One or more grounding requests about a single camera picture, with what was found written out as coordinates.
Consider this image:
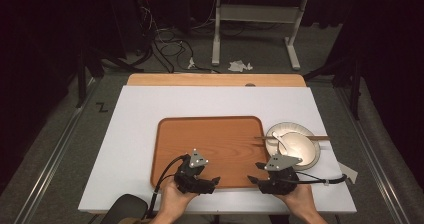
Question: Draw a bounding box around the person's right hand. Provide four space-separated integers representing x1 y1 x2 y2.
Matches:
277 183 317 215

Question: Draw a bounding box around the black metal stand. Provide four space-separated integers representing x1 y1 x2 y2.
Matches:
75 45 106 109
302 52 365 121

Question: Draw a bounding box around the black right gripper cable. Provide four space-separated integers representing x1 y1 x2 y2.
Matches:
294 170 348 186

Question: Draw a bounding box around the tangle of floor cables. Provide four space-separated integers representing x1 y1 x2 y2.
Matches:
134 0 222 75

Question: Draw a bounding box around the person's left hand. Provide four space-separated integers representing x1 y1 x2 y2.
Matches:
159 176 198 215

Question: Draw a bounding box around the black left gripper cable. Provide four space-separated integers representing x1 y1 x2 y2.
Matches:
145 153 190 220

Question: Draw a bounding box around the white table mat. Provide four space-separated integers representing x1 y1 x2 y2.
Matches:
77 85 358 216

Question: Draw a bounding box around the metal floor rail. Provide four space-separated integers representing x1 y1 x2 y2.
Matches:
12 76 103 224
334 83 412 224

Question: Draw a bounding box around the white bowl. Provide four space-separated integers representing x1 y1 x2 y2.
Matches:
277 131 317 167

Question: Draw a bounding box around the wooden chopstick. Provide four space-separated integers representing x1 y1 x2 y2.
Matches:
254 136 331 142
254 135 331 140

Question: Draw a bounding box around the white desk frame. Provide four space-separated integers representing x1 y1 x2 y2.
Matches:
211 0 309 72

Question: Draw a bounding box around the black chair seat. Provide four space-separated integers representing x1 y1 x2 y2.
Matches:
99 193 150 224

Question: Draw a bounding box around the wooden tray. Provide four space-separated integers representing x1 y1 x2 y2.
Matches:
150 115 272 190

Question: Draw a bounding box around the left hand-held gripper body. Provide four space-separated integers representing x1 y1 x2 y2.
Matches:
174 148 217 196

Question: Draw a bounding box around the white spoon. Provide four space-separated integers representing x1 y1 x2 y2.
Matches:
271 131 290 156

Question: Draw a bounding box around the wooden table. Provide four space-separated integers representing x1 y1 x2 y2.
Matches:
126 72 307 88

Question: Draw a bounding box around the crumpled white paper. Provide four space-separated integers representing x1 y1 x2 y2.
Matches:
227 59 254 74

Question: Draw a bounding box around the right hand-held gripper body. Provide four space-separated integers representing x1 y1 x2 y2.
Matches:
257 153 304 196

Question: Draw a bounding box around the white plate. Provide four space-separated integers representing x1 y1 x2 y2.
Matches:
264 121 322 171

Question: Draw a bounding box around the white paper tag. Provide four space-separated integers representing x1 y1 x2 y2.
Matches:
337 161 360 185

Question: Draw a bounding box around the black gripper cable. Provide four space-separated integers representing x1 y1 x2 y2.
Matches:
145 153 190 220
294 170 348 186

